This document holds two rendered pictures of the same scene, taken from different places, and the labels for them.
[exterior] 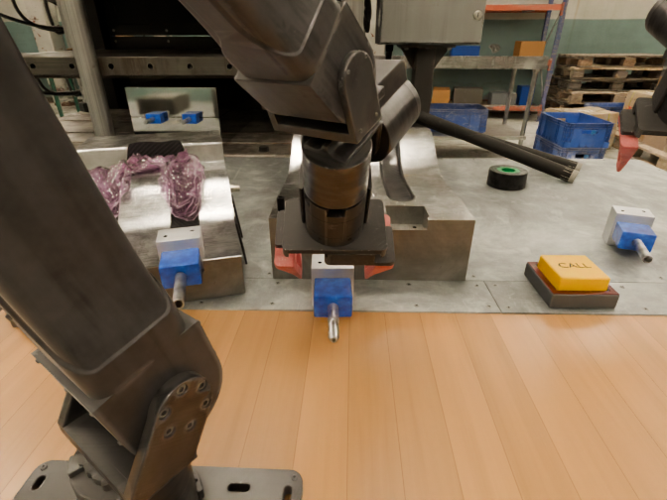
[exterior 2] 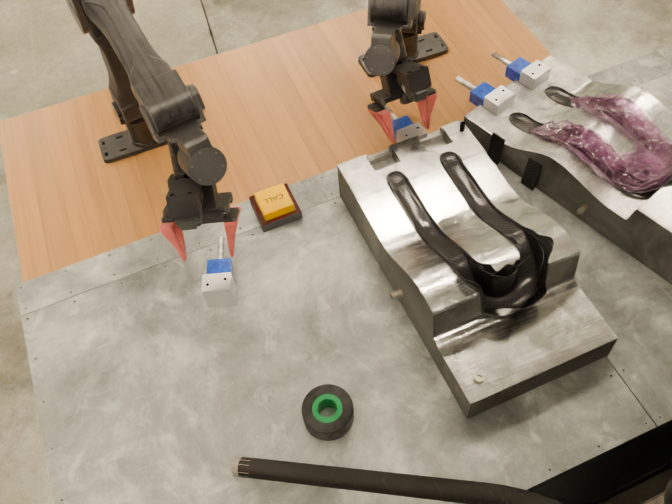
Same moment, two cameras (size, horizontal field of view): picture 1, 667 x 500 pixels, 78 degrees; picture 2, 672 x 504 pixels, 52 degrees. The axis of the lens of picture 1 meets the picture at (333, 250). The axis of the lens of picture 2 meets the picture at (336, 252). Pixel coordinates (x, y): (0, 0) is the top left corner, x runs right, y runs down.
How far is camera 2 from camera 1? 155 cm
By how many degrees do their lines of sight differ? 96
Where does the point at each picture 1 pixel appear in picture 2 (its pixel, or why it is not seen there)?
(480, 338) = (323, 154)
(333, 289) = (401, 123)
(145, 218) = (558, 116)
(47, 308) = not seen: outside the picture
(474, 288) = (332, 190)
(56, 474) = (440, 48)
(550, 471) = (292, 108)
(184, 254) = (485, 93)
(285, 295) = not seen: hidden behind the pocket
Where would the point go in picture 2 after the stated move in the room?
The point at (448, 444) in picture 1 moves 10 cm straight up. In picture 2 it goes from (327, 103) to (323, 67)
